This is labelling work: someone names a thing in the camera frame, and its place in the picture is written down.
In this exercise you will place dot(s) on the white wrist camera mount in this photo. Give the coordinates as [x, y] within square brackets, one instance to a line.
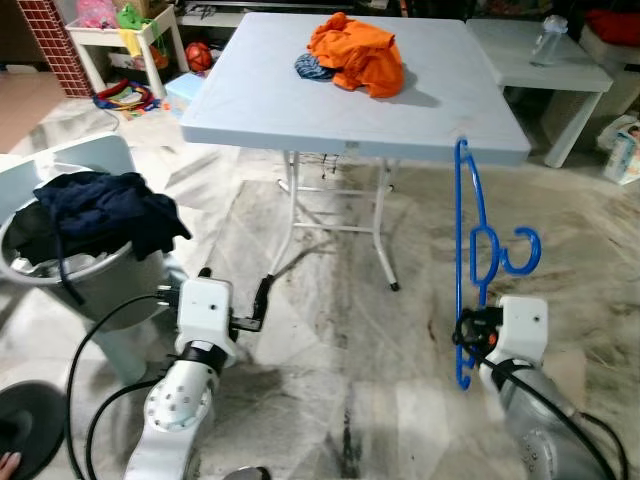
[522, 325]
[205, 310]

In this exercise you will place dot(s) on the pink backpack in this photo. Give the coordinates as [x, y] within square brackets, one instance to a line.
[95, 14]

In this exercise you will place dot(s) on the clear plastic bottle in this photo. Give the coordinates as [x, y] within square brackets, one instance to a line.
[548, 45]

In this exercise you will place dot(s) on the orange shirt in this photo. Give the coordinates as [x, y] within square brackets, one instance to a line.
[360, 55]

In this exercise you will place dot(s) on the white printed pack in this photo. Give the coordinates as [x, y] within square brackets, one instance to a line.
[622, 150]

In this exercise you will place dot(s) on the white side table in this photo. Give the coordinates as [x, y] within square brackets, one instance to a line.
[520, 50]

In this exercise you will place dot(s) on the blue plastic hanger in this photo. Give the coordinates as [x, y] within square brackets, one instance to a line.
[538, 252]

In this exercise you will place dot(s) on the small yellow cloth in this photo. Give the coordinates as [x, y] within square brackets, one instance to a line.
[128, 42]

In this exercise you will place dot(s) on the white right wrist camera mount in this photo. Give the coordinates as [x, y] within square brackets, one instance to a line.
[522, 325]

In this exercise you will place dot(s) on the white children's table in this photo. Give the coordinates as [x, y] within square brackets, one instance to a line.
[95, 40]

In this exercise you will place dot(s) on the light blue plastic chair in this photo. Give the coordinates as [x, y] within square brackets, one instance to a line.
[60, 165]

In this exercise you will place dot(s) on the red cushion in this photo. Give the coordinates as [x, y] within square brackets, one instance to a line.
[612, 25]

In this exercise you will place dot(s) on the colourful toy rings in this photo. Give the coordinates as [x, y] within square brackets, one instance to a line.
[125, 98]

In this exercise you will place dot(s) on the grey robot foot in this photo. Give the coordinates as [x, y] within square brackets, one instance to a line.
[245, 473]

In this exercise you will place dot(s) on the light blue storage box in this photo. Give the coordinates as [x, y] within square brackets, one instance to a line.
[185, 92]

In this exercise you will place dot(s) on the orange red ball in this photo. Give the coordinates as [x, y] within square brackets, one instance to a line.
[199, 57]

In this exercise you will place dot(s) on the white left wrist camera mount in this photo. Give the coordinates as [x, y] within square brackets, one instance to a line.
[205, 310]

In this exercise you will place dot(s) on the grey blue folding table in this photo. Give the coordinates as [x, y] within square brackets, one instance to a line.
[280, 100]

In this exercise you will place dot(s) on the black electric fan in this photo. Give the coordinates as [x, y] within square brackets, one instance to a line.
[30, 425]

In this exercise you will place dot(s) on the green toy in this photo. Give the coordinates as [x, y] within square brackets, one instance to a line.
[130, 17]

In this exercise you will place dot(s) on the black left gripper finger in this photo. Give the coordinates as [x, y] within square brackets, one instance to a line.
[264, 297]

